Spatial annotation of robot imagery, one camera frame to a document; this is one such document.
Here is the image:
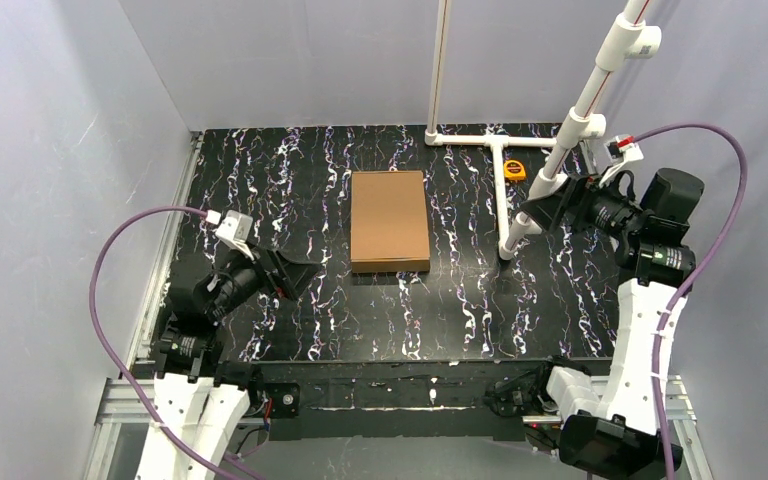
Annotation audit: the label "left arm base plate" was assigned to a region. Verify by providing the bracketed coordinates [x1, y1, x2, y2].
[211, 362, 302, 420]

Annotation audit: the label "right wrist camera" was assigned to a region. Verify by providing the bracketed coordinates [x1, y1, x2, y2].
[599, 135, 644, 187]

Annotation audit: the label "brown cardboard box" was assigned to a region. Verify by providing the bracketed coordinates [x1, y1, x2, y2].
[350, 170, 431, 274]

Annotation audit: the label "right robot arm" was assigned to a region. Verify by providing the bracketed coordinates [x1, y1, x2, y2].
[523, 168, 704, 479]

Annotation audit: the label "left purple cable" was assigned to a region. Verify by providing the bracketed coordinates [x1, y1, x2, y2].
[88, 205, 266, 480]

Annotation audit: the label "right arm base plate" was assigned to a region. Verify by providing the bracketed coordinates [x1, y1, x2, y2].
[481, 355, 593, 418]

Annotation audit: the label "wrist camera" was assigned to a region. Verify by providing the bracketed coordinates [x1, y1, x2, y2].
[599, 135, 644, 187]
[216, 210, 255, 260]

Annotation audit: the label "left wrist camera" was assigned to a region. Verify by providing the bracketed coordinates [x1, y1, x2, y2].
[216, 210, 255, 260]

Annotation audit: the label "aluminium rail frame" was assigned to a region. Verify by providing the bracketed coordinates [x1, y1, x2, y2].
[82, 132, 717, 480]

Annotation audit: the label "orange tape measure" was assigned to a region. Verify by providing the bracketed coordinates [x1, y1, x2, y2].
[503, 159, 527, 182]

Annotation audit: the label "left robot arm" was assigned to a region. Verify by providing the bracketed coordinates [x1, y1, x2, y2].
[136, 247, 322, 479]

